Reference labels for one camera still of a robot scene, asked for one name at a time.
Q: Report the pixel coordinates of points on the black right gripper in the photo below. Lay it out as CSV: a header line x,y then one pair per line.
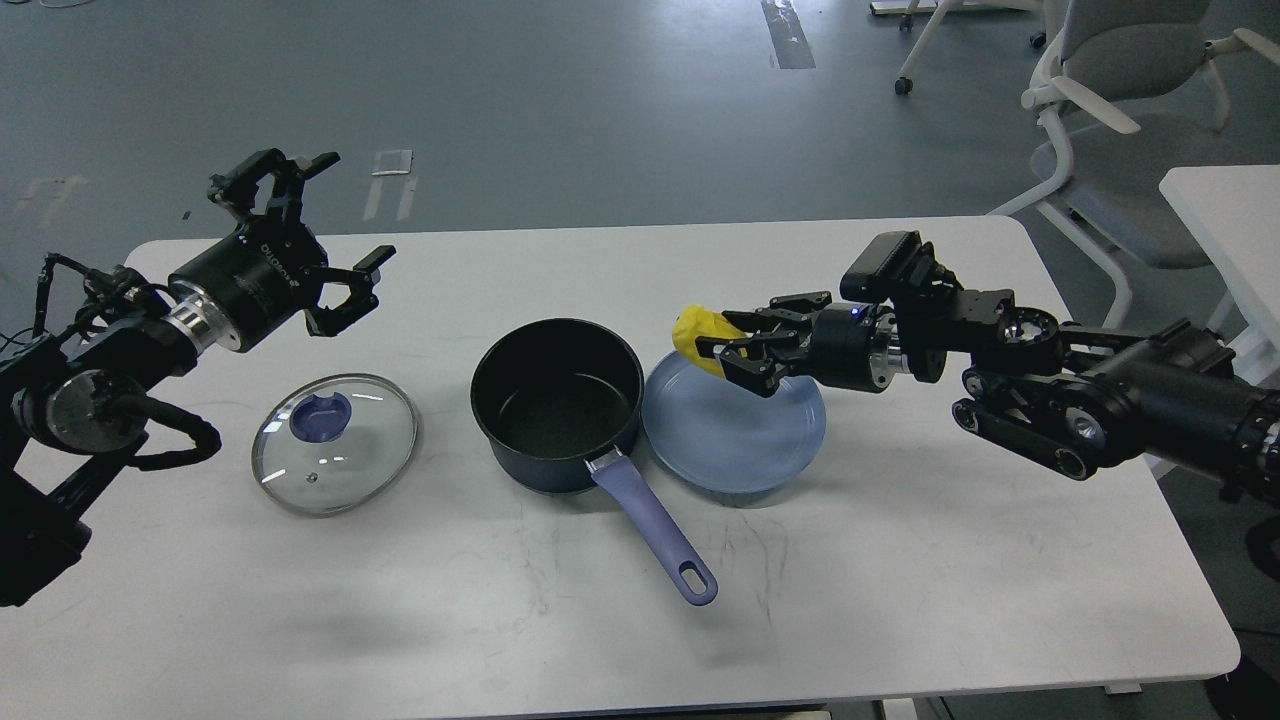
x,y
839,346

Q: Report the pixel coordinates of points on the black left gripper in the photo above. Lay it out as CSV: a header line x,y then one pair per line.
x,y
245,285

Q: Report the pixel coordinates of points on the yellow potato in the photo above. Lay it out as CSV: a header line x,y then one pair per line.
x,y
696,321

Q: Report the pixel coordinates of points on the glass pot lid purple knob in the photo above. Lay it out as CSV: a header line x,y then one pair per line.
x,y
334,444

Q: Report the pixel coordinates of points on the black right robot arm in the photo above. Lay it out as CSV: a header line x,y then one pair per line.
x,y
1074,399

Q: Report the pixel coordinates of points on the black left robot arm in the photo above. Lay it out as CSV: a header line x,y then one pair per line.
x,y
77,407

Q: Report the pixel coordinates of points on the blue plate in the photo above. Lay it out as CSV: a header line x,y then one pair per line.
x,y
725,440

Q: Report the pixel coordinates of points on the grey office chair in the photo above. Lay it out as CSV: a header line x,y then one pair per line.
x,y
1098,172

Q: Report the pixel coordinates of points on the white side table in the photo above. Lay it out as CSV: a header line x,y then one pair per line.
x,y
1233,212

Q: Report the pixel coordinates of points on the dark blue saucepan purple handle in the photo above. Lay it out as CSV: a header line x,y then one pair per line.
x,y
560,403

